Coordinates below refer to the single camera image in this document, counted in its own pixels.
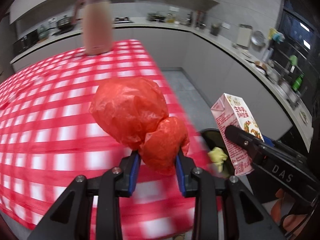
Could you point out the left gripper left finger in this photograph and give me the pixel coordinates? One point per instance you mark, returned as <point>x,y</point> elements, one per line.
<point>70,215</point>

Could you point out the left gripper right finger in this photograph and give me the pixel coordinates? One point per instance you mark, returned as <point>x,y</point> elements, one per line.
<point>223,204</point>

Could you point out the yellow cloth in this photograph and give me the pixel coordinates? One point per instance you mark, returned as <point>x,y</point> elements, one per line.
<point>217,157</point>

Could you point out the red plastic bag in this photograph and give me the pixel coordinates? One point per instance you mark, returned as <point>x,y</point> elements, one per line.
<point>134,112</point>

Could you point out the red checkered tablecloth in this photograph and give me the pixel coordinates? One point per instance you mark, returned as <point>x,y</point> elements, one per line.
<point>48,136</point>

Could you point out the round metal steamer tray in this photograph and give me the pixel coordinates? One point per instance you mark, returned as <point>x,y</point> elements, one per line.
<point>258,38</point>

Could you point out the white cutting board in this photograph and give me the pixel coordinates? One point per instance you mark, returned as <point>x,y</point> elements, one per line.
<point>244,35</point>

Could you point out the dark utensil holder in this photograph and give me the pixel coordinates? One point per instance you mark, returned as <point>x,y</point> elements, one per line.
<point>215,29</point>

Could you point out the black microwave oven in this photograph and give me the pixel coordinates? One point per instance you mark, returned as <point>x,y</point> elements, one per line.
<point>25,42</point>

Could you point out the green ceramic vase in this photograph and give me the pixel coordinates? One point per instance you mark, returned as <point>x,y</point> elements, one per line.
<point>43,32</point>

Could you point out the pink thermos jug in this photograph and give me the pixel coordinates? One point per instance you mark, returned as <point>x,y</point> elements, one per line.
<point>96,25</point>

